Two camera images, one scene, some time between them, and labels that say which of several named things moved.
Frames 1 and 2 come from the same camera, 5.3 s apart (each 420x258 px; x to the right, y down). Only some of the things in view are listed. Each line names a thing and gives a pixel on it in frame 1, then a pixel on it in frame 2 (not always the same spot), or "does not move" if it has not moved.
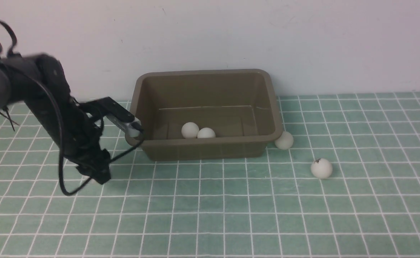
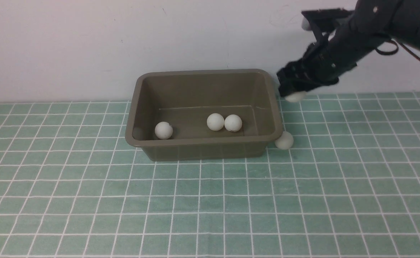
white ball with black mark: (321, 168) -> (296, 97)
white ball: (206, 132) -> (215, 122)
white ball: (285, 142) does not move
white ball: (190, 130) -> (233, 123)
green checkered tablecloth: (361, 180) does not move
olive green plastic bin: (218, 115) does not move
